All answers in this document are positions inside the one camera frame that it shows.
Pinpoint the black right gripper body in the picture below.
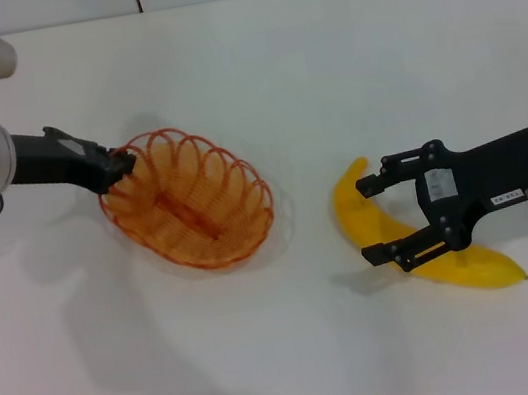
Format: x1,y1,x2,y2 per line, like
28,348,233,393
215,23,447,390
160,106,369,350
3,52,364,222
407,123,528,255

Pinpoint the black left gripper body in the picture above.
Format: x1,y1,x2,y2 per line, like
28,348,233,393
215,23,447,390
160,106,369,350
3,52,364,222
4,116,118,210

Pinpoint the yellow banana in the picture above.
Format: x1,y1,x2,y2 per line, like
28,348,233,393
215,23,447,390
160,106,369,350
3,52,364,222
326,132,528,315

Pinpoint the orange wire basket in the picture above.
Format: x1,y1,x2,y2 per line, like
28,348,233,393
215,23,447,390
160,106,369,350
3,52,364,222
88,112,284,288

